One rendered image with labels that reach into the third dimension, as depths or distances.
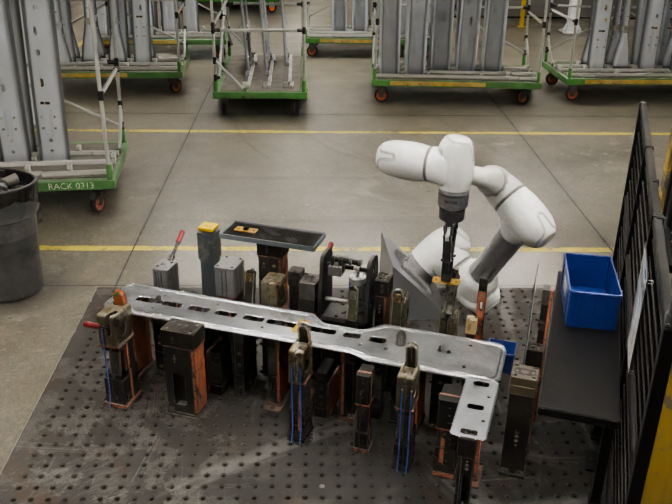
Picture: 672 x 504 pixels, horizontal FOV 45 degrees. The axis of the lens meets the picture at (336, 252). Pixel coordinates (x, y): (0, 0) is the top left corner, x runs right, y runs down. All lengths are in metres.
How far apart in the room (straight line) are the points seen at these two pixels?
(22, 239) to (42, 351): 0.76
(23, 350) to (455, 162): 3.05
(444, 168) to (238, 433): 1.11
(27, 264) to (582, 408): 3.64
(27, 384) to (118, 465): 1.83
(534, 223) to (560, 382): 0.59
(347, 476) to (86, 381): 1.05
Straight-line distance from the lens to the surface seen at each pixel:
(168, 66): 9.78
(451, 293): 2.67
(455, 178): 2.30
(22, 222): 5.06
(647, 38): 10.49
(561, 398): 2.42
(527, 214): 2.80
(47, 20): 6.49
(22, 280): 5.20
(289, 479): 2.56
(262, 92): 8.68
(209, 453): 2.67
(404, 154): 2.34
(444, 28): 9.71
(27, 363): 4.61
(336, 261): 2.76
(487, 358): 2.60
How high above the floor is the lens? 2.37
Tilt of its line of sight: 25 degrees down
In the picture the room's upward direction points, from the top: 1 degrees clockwise
